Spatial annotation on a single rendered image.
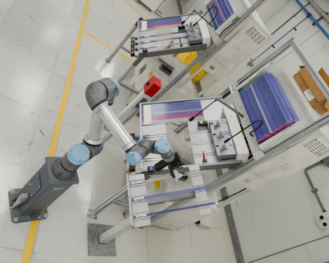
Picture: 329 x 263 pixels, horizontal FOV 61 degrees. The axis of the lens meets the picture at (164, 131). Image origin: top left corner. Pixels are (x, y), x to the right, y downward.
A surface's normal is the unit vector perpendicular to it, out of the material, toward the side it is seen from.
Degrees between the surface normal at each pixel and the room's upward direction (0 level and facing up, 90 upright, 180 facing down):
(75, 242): 0
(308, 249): 90
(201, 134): 44
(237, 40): 90
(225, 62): 90
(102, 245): 0
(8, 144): 0
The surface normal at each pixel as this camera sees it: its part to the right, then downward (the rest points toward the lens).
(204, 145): -0.06, -0.65
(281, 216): -0.75, -0.40
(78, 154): 0.60, -0.48
